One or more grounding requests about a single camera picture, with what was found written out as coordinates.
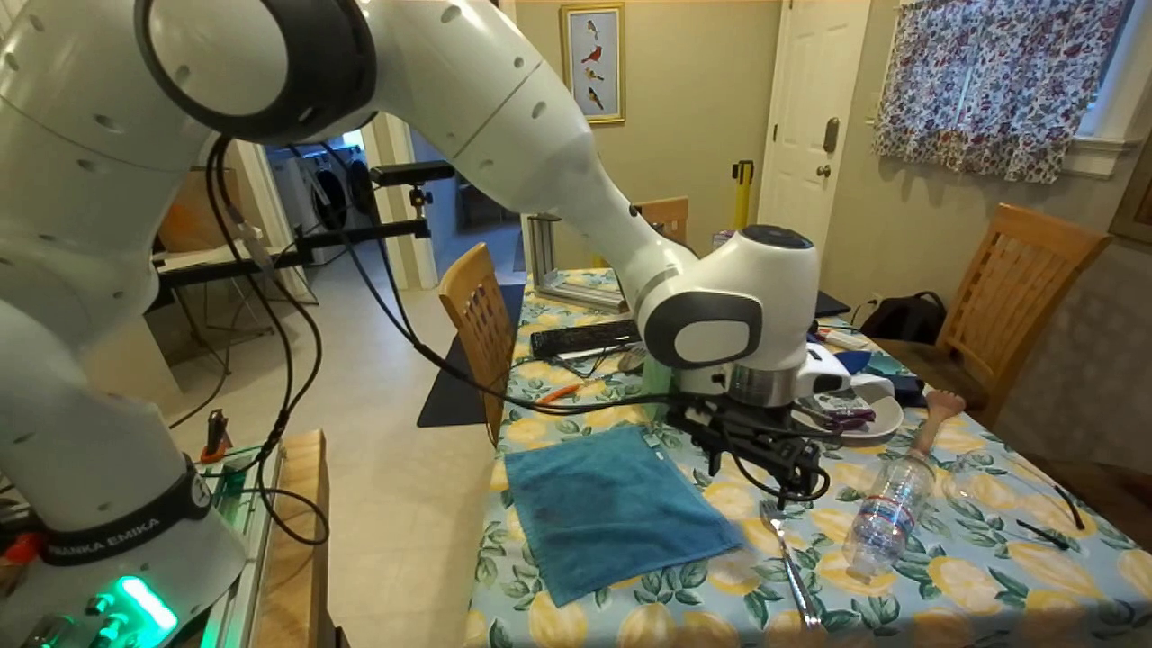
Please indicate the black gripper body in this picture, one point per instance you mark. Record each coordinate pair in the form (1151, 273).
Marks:
(769, 449)

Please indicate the silver spoon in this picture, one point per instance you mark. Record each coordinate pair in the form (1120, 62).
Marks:
(803, 601)

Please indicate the blue towel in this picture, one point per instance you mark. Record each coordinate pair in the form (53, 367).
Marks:
(608, 510)

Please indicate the white plate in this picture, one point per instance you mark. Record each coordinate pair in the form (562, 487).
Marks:
(847, 415)

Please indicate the clear plastic bottle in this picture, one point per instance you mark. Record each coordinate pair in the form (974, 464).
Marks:
(892, 511)

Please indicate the lemon print tablecloth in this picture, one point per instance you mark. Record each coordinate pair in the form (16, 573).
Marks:
(997, 558)

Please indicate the black bag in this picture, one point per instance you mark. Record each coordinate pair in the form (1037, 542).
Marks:
(913, 319)

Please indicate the wooden chair by window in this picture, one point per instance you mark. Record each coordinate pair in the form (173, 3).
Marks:
(1011, 288)

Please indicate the wooden chair near corner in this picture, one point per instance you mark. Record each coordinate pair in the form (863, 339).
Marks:
(483, 326)

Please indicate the white door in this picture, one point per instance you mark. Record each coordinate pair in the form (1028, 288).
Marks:
(811, 96)

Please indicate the floral curtain left window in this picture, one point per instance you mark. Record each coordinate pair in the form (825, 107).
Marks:
(997, 86)

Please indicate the bird picture frame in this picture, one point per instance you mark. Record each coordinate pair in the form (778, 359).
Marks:
(591, 59)

